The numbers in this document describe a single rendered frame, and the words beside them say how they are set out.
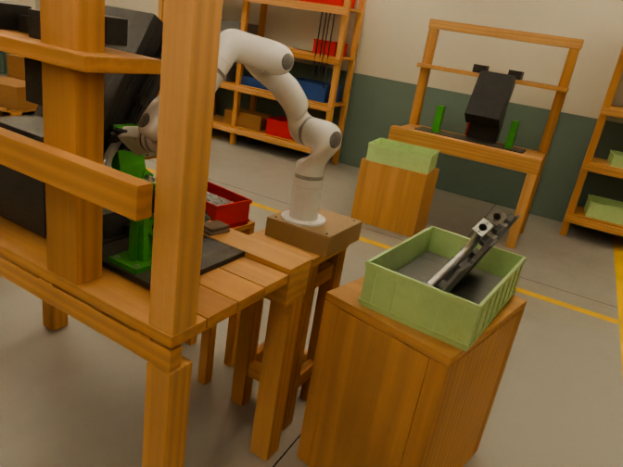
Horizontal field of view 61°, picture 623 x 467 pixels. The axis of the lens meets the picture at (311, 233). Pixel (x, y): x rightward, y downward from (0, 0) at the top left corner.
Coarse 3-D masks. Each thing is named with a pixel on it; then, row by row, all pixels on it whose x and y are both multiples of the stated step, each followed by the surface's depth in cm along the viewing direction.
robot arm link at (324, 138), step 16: (304, 128) 207; (320, 128) 202; (336, 128) 203; (304, 144) 210; (320, 144) 202; (336, 144) 204; (304, 160) 209; (320, 160) 208; (304, 176) 212; (320, 176) 213
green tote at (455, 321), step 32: (384, 256) 195; (416, 256) 226; (448, 256) 231; (512, 256) 216; (384, 288) 183; (416, 288) 176; (512, 288) 210; (416, 320) 179; (448, 320) 172; (480, 320) 173
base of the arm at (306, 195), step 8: (296, 184) 215; (304, 184) 213; (312, 184) 213; (320, 184) 215; (296, 192) 215; (304, 192) 214; (312, 192) 214; (320, 192) 217; (296, 200) 216; (304, 200) 215; (312, 200) 215; (296, 208) 217; (304, 208) 216; (312, 208) 217; (288, 216) 221; (296, 216) 218; (304, 216) 217; (312, 216) 218; (320, 216) 227; (296, 224) 215; (304, 224) 215; (312, 224) 216; (320, 224) 218
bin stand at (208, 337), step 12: (240, 228) 241; (252, 228) 250; (240, 312) 266; (216, 324) 250; (228, 324) 268; (204, 336) 250; (228, 336) 270; (204, 348) 252; (228, 348) 272; (204, 360) 254; (228, 360) 274; (204, 372) 256; (204, 384) 258
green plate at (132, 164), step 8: (112, 128) 183; (120, 128) 185; (120, 152) 185; (128, 152) 188; (112, 160) 189; (120, 160) 185; (128, 160) 188; (136, 160) 192; (144, 160) 195; (112, 168) 190; (120, 168) 186; (128, 168) 189; (136, 168) 192; (144, 168) 195; (136, 176) 192
